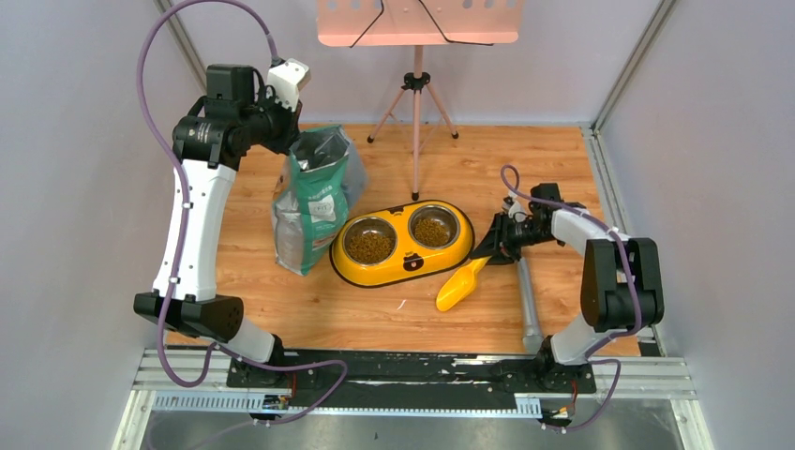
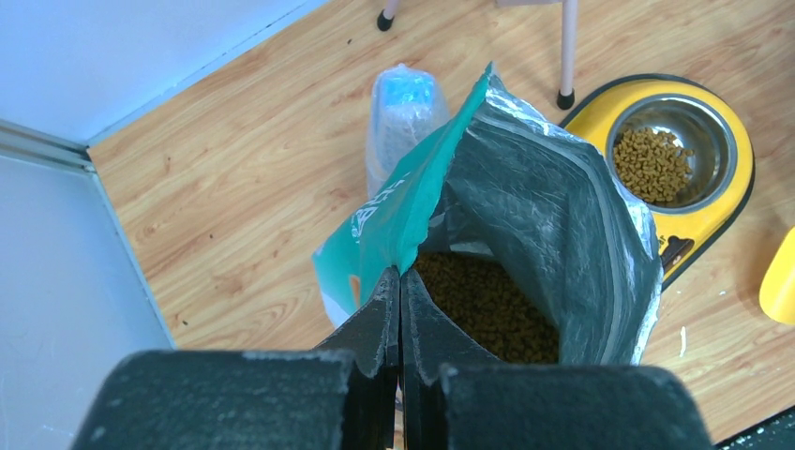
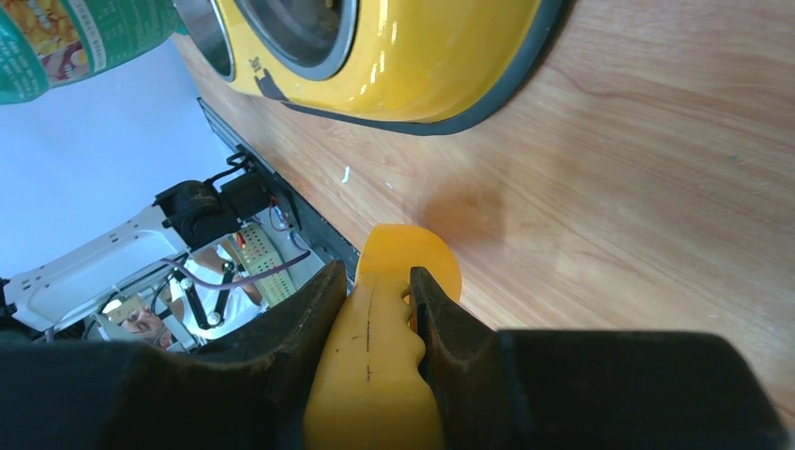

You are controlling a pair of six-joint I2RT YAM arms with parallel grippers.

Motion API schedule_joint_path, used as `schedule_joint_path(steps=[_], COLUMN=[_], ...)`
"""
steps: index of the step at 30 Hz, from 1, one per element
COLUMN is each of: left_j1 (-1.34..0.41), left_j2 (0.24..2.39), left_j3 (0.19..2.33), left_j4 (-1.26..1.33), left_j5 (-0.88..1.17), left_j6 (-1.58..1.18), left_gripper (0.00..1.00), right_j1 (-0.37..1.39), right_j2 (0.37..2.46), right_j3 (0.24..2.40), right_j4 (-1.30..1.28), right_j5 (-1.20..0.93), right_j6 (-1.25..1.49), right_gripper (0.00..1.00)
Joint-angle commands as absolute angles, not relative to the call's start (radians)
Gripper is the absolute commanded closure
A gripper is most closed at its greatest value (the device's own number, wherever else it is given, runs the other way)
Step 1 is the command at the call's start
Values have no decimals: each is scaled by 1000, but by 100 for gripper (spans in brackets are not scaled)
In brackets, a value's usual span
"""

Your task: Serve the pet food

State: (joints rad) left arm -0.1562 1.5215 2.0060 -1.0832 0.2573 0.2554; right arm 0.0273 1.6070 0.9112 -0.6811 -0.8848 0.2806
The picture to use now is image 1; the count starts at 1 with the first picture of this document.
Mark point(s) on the blue wrapped package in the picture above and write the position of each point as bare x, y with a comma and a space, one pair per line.
355, 178

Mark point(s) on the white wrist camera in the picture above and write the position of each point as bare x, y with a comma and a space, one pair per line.
514, 209
288, 79

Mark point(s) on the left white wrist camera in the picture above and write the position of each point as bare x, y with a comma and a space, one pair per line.
288, 79

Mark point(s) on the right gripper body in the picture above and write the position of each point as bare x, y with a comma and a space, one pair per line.
517, 235

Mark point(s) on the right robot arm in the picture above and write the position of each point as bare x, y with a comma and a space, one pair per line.
621, 290

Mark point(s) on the brown kibble in bowls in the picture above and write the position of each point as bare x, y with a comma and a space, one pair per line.
372, 240

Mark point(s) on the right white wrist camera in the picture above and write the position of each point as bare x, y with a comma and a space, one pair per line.
514, 209

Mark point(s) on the green pet food bag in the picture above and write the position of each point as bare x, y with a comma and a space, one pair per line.
309, 207

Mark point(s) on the pink music stand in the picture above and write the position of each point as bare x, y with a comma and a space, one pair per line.
417, 24

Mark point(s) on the yellow double pet bowl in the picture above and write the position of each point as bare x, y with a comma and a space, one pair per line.
410, 260

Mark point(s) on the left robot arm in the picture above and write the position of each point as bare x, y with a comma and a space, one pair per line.
240, 109

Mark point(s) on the slotted cable duct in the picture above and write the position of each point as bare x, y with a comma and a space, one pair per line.
262, 403

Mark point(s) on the yellow plastic scoop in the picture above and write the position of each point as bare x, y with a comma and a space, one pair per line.
460, 285

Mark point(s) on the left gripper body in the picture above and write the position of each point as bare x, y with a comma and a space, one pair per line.
292, 133

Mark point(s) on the grey metal tube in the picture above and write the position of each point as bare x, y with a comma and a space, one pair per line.
532, 336

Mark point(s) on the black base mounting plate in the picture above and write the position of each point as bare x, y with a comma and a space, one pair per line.
412, 375

